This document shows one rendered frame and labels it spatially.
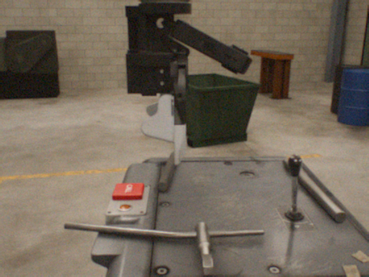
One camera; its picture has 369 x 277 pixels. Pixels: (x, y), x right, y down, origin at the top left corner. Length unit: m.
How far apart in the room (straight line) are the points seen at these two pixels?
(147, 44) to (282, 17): 10.72
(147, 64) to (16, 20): 9.88
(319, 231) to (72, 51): 9.70
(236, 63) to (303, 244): 0.31
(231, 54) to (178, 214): 0.33
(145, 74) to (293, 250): 0.35
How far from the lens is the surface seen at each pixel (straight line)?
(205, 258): 0.55
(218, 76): 6.04
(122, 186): 0.80
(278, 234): 0.66
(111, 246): 0.62
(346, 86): 6.74
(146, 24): 0.51
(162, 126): 0.49
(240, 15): 10.72
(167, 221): 0.68
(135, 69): 0.50
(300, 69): 11.56
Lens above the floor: 1.59
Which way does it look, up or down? 17 degrees down
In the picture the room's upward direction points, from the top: straight up
